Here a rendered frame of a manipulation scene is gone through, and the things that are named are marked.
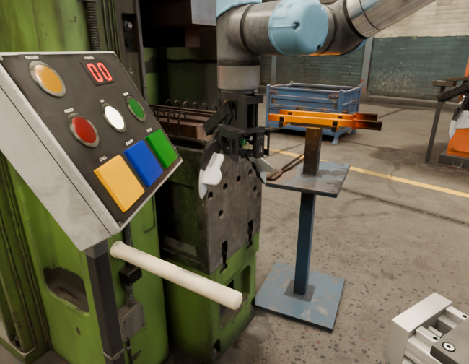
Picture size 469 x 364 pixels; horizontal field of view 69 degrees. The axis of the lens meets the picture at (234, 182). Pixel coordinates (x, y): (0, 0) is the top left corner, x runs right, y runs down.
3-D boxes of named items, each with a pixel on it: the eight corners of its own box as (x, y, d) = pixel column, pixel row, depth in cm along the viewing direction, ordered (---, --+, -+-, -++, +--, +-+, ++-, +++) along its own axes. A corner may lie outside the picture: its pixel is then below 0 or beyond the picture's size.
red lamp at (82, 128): (105, 142, 53) (101, 114, 51) (79, 149, 49) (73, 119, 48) (92, 139, 55) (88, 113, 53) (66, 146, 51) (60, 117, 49)
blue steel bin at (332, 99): (357, 133, 520) (363, 85, 494) (337, 144, 461) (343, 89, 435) (287, 124, 588) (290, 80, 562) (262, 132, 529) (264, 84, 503)
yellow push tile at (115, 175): (146, 191, 58) (120, 153, 56) (127, 210, 51) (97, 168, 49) (138, 195, 58) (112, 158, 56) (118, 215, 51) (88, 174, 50)
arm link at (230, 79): (208, 64, 60) (247, 63, 64) (209, 91, 62) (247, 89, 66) (231, 66, 54) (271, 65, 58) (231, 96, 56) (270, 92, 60)
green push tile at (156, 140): (178, 157, 76) (160, 128, 74) (168, 167, 69) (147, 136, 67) (172, 160, 77) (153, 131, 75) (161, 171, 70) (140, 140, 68)
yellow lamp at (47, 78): (71, 93, 51) (66, 63, 49) (41, 97, 47) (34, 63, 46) (59, 92, 52) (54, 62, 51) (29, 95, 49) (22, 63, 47)
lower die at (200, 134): (231, 133, 124) (231, 110, 121) (197, 146, 108) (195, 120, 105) (148, 121, 145) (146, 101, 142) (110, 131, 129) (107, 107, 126)
